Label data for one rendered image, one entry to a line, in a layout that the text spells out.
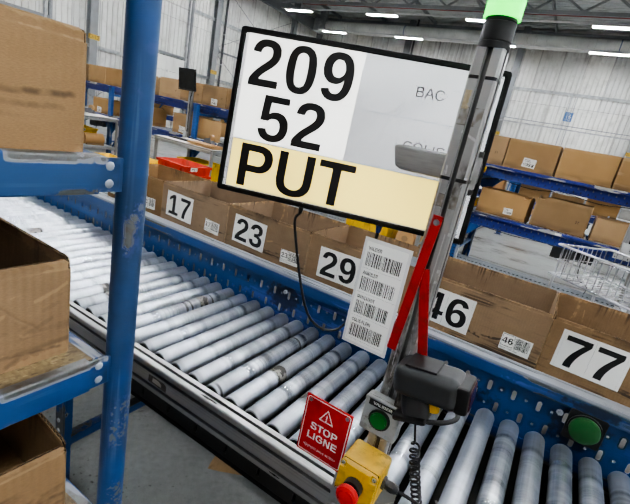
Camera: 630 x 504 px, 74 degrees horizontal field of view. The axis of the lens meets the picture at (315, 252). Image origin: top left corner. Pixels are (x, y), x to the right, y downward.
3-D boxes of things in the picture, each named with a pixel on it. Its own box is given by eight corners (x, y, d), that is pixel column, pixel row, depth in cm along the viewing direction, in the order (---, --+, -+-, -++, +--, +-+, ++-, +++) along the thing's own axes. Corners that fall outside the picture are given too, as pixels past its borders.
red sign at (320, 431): (295, 446, 85) (307, 392, 81) (298, 444, 86) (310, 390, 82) (366, 491, 78) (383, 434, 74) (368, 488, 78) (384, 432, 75)
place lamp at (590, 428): (564, 437, 108) (574, 414, 106) (564, 434, 109) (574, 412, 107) (595, 451, 105) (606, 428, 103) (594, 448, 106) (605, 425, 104)
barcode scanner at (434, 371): (461, 452, 62) (472, 387, 59) (385, 421, 68) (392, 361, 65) (470, 429, 67) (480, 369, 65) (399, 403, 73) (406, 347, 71)
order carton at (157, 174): (106, 196, 206) (108, 162, 202) (156, 194, 231) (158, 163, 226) (160, 218, 189) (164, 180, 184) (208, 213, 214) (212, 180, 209)
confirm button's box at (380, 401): (356, 427, 74) (365, 394, 72) (363, 418, 77) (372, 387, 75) (391, 447, 71) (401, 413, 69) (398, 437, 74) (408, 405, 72)
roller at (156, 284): (72, 319, 131) (65, 307, 132) (198, 284, 175) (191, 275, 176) (77, 310, 129) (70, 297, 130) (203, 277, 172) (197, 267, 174)
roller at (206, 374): (194, 397, 106) (180, 389, 108) (305, 333, 150) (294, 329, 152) (195, 379, 105) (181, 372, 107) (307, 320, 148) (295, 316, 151)
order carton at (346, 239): (302, 276, 153) (310, 231, 148) (340, 263, 178) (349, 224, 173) (402, 317, 135) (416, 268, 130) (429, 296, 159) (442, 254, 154)
